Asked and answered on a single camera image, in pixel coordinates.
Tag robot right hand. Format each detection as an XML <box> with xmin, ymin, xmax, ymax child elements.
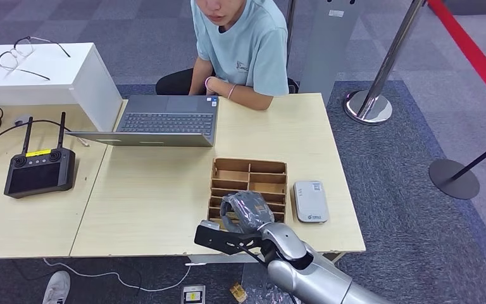
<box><xmin>220</xmin><ymin>191</ymin><xmax>276</xmax><ymax>235</ymax></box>

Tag person's left hand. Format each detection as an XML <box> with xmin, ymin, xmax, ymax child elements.
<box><xmin>204</xmin><ymin>80</ymin><xmax>225</xmax><ymax>96</ymax></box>

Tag wooden card organizer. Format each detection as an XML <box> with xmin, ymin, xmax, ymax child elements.
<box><xmin>207</xmin><ymin>157</ymin><xmax>289</xmax><ymax>232</ymax></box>

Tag person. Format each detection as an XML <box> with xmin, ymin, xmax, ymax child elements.
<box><xmin>156</xmin><ymin>0</ymin><xmax>290</xmax><ymax>111</ymax></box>

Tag white card reader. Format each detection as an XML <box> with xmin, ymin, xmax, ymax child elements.
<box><xmin>292</xmin><ymin>180</ymin><xmax>329</xmax><ymax>224</ymax></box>

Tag grey laptop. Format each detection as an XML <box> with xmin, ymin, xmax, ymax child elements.
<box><xmin>63</xmin><ymin>94</ymin><xmax>220</xmax><ymax>148</ymax></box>

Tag clear plastic sheet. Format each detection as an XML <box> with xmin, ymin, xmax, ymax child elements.
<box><xmin>241</xmin><ymin>263</ymin><xmax>294</xmax><ymax>304</ymax></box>

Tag small yellow paper scrap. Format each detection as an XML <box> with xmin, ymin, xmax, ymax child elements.
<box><xmin>229</xmin><ymin>283</ymin><xmax>249</xmax><ymax>304</ymax></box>

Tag pale desk leg panel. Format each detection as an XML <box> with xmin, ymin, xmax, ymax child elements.
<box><xmin>322</xmin><ymin>251</ymin><xmax>347</xmax><ymax>264</ymax></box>

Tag thin chrome pole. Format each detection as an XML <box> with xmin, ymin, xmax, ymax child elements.
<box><xmin>285</xmin><ymin>0</ymin><xmax>301</xmax><ymax>95</ymax></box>

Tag metal floor socket plate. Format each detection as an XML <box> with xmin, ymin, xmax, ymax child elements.
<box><xmin>180</xmin><ymin>284</ymin><xmax>206</xmax><ymax>304</ymax></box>

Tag grey metal kiosk panel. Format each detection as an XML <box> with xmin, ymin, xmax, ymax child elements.
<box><xmin>298</xmin><ymin>0</ymin><xmax>363</xmax><ymax>106</ymax></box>

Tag white cabinet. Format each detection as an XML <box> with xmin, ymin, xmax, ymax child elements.
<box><xmin>0</xmin><ymin>42</ymin><xmax>123</xmax><ymax>134</ymax></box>

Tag black-rimmed eyeglasses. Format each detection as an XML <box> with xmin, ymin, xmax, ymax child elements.
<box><xmin>0</xmin><ymin>35</ymin><xmax>72</xmax><ymax>82</ymax></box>

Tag black remote controller with antennas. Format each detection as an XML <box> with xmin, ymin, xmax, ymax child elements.
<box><xmin>3</xmin><ymin>111</ymin><xmax>77</xmax><ymax>200</ymax></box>

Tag white shoe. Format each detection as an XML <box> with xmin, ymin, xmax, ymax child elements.
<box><xmin>42</xmin><ymin>270</ymin><xmax>72</xmax><ymax>304</ymax></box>

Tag red barrier belt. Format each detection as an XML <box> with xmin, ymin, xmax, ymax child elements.
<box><xmin>427</xmin><ymin>0</ymin><xmax>486</xmax><ymax>115</ymax></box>

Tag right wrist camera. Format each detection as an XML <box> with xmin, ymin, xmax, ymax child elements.
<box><xmin>194</xmin><ymin>220</ymin><xmax>265</xmax><ymax>256</ymax></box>

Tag white cable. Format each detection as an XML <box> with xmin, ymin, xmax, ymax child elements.
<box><xmin>41</xmin><ymin>258</ymin><xmax>207</xmax><ymax>293</ymax></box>

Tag chrome stanchion post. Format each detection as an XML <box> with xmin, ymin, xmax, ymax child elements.
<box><xmin>343</xmin><ymin>0</ymin><xmax>426</xmax><ymax>126</ymax></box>

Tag long black cable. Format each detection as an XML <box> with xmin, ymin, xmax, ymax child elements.
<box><xmin>0</xmin><ymin>119</ymin><xmax>72</xmax><ymax>159</ymax></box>

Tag black stanchion post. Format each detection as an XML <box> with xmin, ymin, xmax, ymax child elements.
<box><xmin>428</xmin><ymin>133</ymin><xmax>486</xmax><ymax>201</ymax></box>

